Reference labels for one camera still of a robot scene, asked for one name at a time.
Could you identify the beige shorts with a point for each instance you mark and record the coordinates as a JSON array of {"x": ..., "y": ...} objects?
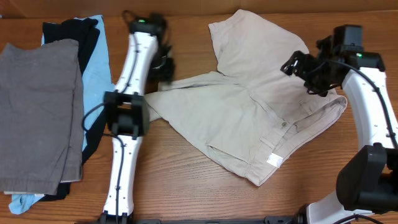
[{"x": 247, "y": 116}]

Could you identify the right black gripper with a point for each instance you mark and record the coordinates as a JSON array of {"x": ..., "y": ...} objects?
[{"x": 291, "y": 65}]

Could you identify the grey shorts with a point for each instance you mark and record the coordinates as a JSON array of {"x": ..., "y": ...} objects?
[{"x": 41, "y": 112}]

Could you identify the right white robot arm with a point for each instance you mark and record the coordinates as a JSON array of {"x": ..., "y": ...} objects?
[{"x": 367, "y": 185}]

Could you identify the light blue garment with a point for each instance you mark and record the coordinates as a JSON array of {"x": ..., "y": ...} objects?
[{"x": 96, "y": 81}]

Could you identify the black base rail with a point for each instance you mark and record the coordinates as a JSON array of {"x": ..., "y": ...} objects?
[{"x": 217, "y": 221}]

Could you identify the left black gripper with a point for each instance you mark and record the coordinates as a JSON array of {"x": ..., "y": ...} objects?
[{"x": 168, "y": 73}]

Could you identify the black garment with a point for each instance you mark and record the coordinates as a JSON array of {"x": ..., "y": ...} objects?
[{"x": 81, "y": 30}]

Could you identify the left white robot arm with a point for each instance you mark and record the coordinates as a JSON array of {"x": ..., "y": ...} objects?
[{"x": 127, "y": 115}]

